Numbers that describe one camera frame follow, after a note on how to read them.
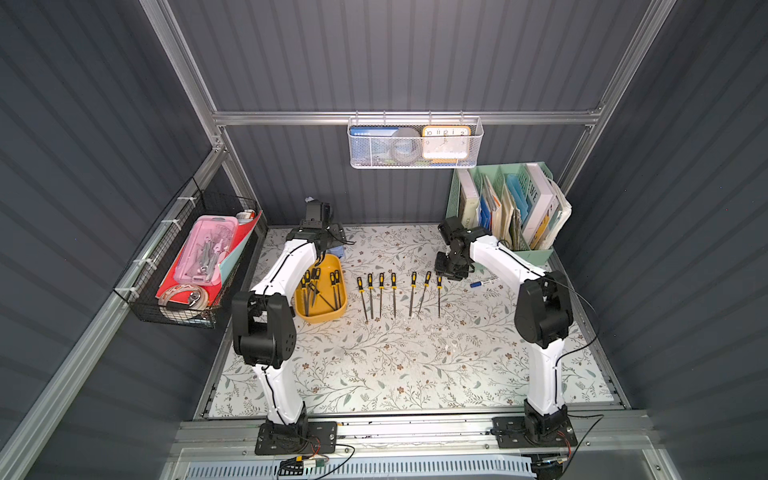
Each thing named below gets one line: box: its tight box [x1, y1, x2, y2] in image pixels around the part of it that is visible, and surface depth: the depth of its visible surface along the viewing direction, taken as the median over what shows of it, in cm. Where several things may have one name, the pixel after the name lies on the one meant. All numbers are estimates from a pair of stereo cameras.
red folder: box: [156, 210, 262, 304], surface depth 69 cm
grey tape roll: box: [391, 127, 423, 163], surface depth 89 cm
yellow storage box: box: [294, 254, 348, 323], surface depth 104 cm
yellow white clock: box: [422, 125, 472, 160], surface depth 90 cm
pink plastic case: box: [174, 215, 238, 286], surface depth 74 cm
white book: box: [522, 163, 561, 248], surface depth 101 cm
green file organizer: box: [446, 162, 555, 267], surface depth 101 cm
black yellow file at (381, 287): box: [379, 272, 385, 318], surface depth 105 cm
